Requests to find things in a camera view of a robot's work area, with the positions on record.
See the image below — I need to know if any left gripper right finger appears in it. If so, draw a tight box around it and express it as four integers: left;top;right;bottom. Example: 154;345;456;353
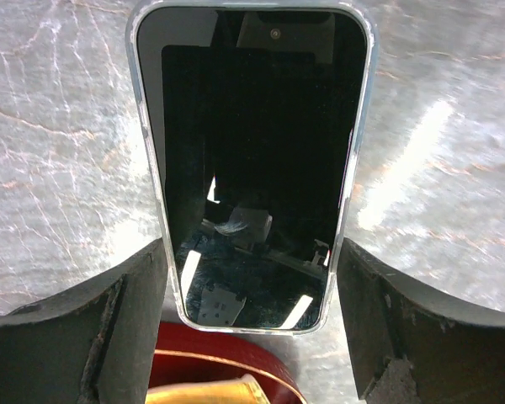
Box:
337;239;505;403

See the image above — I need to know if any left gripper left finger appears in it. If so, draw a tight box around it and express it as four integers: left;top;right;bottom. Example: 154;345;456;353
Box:
0;239;167;403

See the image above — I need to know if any black phone clear case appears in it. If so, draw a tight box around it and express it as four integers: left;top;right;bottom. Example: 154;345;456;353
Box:
125;1;378;335

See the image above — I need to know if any red round tray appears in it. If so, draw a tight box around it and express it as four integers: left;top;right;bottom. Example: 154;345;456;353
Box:
149;322;306;403

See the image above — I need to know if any yellow item on tray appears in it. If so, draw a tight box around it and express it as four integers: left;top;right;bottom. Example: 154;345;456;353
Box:
145;375;270;404

